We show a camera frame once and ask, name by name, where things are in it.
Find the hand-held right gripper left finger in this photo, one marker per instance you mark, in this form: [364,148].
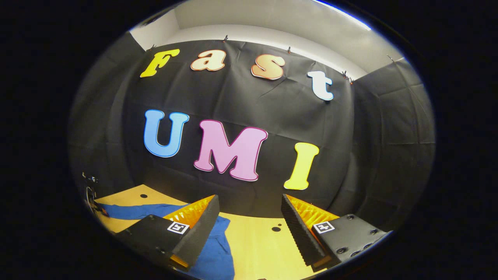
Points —
[200,237]

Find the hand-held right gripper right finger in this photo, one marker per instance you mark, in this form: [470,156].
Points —
[299,233]

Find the black backdrop cloth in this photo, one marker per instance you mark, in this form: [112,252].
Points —
[272,105]

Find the row of cloth clips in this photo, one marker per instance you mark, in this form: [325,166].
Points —
[225,39]

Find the blue button shirt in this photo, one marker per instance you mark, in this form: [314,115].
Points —
[218,249]

